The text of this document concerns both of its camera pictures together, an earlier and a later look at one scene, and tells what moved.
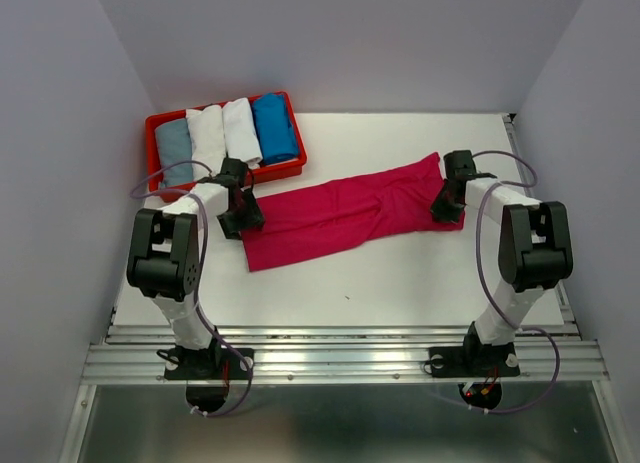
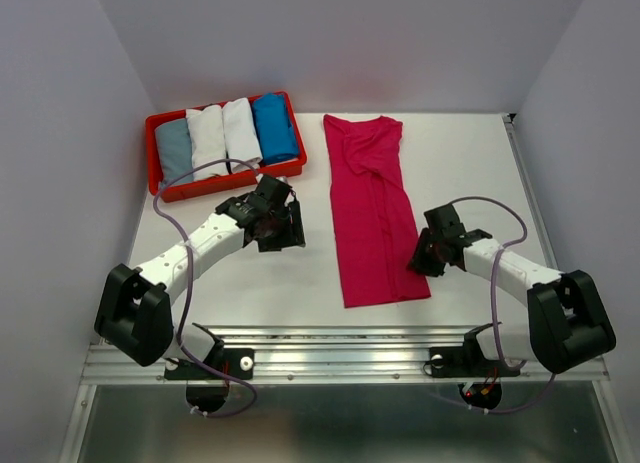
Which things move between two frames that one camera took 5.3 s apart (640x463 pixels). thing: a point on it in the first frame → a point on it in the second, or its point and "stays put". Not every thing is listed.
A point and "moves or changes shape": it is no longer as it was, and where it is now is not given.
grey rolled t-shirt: (174, 145) stays put
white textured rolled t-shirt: (208, 141) stays put
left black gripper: (253, 217) → (293, 234)
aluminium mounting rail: (342, 355) stays put
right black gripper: (439, 212) → (418, 260)
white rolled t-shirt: (241, 133) stays put
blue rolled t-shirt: (275, 131) stays put
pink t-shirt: (394, 203) moves or changes shape
